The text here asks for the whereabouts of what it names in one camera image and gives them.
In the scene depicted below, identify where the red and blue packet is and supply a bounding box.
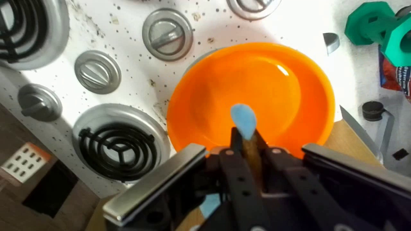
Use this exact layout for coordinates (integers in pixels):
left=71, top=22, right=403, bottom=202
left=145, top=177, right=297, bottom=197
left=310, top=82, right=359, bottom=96
left=377, top=54, right=411, bottom=102

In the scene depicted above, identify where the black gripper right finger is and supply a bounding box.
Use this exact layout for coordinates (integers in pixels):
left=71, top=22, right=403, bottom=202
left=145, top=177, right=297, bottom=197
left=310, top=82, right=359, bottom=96
left=255, top=129, right=411, bottom=231

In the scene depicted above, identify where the angled aluminium bracket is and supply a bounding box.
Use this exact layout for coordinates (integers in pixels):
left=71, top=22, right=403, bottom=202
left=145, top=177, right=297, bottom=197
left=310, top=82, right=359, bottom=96
left=339, top=104, right=395, bottom=167

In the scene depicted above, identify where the white grid patterned object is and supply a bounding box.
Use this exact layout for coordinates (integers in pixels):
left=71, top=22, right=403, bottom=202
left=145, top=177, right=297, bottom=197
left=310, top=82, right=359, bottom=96
left=0, top=141, right=53, bottom=185

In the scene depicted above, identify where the orange plastic bowl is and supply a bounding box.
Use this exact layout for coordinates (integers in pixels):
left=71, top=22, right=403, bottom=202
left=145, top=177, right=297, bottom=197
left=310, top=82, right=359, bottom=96
left=165, top=41, right=336, bottom=156

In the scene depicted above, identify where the small black cylinder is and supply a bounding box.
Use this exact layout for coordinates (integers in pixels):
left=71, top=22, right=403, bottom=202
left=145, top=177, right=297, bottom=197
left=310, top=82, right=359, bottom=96
left=360, top=100, right=386, bottom=123

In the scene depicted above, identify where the black coil toy burner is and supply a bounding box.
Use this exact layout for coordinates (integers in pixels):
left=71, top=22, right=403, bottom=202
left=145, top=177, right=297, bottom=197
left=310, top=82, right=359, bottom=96
left=0, top=0, right=70, bottom=72
left=70, top=102, right=173, bottom=183

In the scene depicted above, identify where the green hexagonal toy dumbbell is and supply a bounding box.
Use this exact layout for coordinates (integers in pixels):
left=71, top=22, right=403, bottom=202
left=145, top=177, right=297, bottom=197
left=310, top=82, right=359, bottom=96
left=342, top=1, right=411, bottom=68

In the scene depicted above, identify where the grey stove knob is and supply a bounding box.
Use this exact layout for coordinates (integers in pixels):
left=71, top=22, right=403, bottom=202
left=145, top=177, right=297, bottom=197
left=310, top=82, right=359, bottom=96
left=141, top=7, right=193, bottom=63
left=16, top=82, right=64, bottom=123
left=226, top=0, right=282, bottom=22
left=73, top=48, right=123, bottom=96

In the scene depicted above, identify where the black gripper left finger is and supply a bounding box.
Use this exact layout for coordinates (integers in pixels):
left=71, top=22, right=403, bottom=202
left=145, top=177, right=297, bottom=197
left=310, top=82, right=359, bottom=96
left=101, top=127, right=274, bottom=231

